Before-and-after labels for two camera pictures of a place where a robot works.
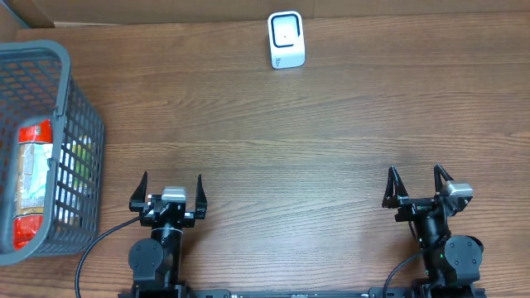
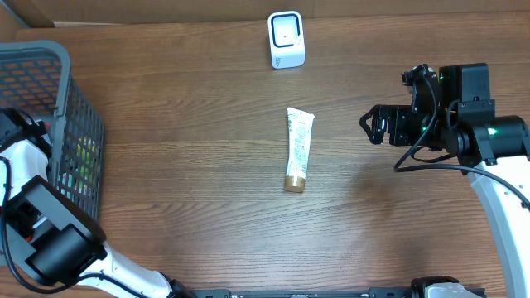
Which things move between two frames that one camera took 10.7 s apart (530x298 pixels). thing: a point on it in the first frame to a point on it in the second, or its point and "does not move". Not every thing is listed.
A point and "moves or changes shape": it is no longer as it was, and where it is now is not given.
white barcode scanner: x=286 y=32 does not move
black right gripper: x=395 y=189 to x=397 y=115
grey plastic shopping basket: x=36 y=83 does not move
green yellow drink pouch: x=76 y=175 moves or changes shape
